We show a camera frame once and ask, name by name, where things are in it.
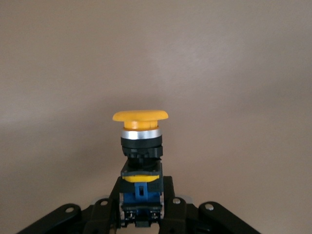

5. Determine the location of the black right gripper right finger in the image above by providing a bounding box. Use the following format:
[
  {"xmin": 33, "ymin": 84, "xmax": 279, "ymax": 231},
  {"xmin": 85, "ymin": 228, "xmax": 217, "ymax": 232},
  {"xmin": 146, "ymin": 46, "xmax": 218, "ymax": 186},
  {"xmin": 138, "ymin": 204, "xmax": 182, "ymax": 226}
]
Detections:
[{"xmin": 158, "ymin": 175, "xmax": 261, "ymax": 234}]

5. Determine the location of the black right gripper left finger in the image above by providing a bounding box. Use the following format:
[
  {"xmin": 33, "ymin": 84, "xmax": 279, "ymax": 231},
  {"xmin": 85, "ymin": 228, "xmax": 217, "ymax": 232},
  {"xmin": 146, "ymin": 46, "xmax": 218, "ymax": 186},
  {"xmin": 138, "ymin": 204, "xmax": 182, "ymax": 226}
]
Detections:
[{"xmin": 17, "ymin": 175, "xmax": 123, "ymax": 234}]

